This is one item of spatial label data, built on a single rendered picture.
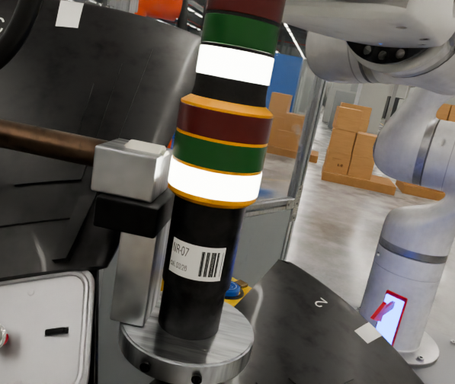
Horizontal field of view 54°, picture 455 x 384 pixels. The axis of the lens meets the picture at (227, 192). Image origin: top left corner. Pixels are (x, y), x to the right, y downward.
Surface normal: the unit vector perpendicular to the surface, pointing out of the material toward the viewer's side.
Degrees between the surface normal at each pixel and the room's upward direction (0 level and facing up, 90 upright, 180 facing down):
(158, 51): 36
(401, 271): 90
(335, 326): 15
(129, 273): 90
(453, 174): 107
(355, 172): 90
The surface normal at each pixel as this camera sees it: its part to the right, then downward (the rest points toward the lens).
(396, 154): -0.59, 0.32
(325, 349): 0.33, -0.87
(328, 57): -0.62, 0.53
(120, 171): -0.12, 0.23
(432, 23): 0.71, 0.51
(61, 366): -0.14, -0.51
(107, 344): 0.73, 0.29
